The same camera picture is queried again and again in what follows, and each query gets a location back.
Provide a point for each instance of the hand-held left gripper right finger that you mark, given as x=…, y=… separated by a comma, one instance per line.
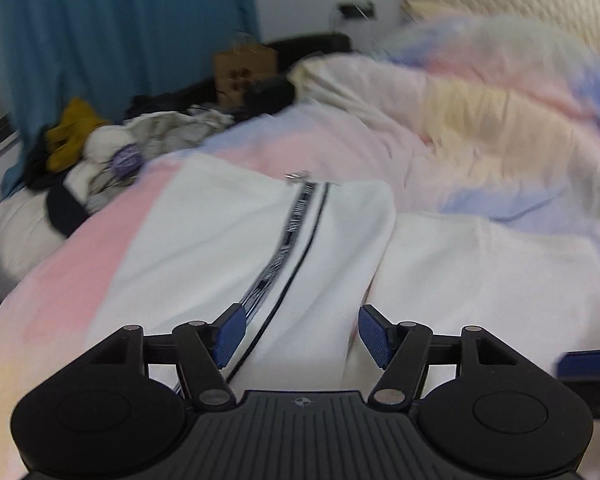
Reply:
x=375, y=335

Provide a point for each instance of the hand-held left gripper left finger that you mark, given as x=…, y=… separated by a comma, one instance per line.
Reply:
x=231, y=334

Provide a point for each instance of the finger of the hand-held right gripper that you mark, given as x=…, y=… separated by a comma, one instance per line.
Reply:
x=587, y=362

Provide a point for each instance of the white pants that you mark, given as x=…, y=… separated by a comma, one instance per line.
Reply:
x=330, y=240

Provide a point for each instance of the dark clothes pile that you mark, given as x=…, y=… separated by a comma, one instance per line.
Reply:
x=165, y=100

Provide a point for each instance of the black cloth strip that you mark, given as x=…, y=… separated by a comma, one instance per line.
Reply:
x=65, y=210

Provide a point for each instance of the grey jacket with purple patch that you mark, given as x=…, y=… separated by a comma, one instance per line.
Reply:
x=160, y=132

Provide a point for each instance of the white puffy bedding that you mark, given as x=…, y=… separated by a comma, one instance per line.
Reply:
x=25, y=230

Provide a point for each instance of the pastel tie-dye duvet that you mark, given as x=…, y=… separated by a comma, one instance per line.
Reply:
x=480, y=125

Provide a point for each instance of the mustard yellow garment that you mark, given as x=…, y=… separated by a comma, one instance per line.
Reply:
x=72, y=132

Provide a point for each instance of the black garment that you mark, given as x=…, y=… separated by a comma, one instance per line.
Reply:
x=37, y=160

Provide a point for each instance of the brown paper bag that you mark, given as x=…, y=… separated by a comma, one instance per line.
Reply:
x=245, y=72

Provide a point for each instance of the black armchair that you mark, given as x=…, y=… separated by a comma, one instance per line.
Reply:
x=305, y=47

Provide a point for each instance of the blue curtain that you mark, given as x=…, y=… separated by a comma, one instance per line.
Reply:
x=110, y=35

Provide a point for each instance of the black wall socket with charger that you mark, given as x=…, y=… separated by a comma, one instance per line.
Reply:
x=357, y=10

